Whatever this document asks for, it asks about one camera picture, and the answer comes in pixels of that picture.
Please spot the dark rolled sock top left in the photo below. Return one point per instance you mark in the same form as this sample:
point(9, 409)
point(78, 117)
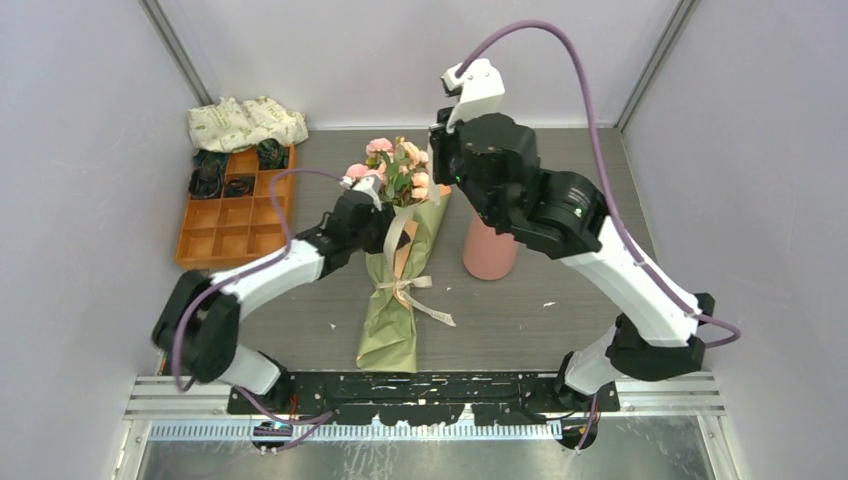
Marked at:
point(205, 157)

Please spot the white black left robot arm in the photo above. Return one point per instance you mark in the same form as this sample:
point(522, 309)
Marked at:
point(199, 327)

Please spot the green paper flower bouquet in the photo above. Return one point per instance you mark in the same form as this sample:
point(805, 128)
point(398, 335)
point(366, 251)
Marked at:
point(389, 335)

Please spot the dark rolled sock middle left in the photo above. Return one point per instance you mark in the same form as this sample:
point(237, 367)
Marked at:
point(206, 183)

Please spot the dark rolled sock middle centre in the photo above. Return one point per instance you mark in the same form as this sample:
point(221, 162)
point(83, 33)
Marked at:
point(239, 186)

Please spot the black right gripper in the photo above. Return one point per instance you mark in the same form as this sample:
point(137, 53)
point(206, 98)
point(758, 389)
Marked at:
point(442, 141)

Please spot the orange wooden compartment tray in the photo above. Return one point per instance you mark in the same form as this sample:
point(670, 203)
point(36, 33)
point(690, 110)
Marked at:
point(224, 233)

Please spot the aluminium frame rail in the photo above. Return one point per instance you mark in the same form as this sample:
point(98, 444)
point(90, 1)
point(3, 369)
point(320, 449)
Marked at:
point(511, 329)

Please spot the dark rolled sock top right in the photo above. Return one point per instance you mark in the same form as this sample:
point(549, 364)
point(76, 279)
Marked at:
point(272, 155)

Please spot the dark rolled sock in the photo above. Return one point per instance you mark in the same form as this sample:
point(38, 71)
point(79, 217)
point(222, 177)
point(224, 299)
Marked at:
point(206, 183)
point(239, 186)
point(205, 157)
point(272, 155)

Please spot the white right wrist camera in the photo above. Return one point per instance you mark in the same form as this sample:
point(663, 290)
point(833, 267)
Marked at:
point(480, 91)

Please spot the pink cylindrical vase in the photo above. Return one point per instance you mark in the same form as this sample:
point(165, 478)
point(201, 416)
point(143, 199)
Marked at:
point(487, 255)

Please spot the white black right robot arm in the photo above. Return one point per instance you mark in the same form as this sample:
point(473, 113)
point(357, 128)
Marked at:
point(653, 338)

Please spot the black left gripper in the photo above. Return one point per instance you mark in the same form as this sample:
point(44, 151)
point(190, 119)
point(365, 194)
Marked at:
point(384, 217)

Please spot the cream printed cloth bag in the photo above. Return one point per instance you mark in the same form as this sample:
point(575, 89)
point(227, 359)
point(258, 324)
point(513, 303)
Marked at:
point(231, 126)

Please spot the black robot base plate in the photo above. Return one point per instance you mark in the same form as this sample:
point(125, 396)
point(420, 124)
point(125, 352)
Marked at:
point(494, 398)

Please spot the beige printed ribbon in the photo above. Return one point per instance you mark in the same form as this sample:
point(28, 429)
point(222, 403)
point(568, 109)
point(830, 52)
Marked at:
point(398, 250)

